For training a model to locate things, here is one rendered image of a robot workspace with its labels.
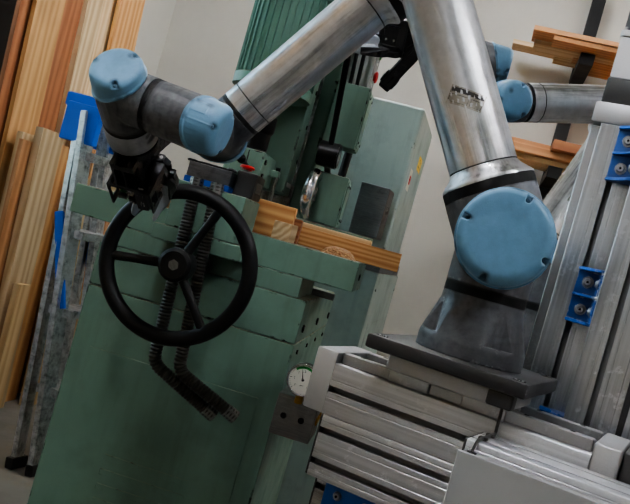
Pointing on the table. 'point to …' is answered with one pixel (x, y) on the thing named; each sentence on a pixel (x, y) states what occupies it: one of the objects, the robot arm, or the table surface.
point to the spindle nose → (263, 137)
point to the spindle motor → (275, 33)
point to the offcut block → (284, 231)
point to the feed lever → (329, 151)
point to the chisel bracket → (257, 164)
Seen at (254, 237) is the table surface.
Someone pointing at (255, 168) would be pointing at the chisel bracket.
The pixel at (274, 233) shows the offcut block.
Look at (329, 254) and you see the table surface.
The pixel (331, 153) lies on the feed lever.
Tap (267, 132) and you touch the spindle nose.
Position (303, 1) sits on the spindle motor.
